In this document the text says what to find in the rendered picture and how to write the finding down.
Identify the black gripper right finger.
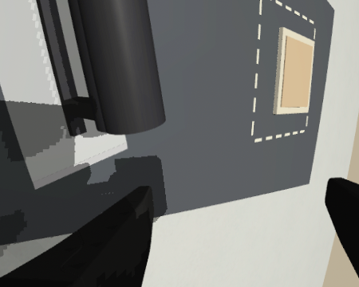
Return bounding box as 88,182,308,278
324,178,359,278

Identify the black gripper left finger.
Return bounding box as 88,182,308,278
0,186,154,287

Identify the cream square tile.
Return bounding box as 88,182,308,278
273,28,314,115

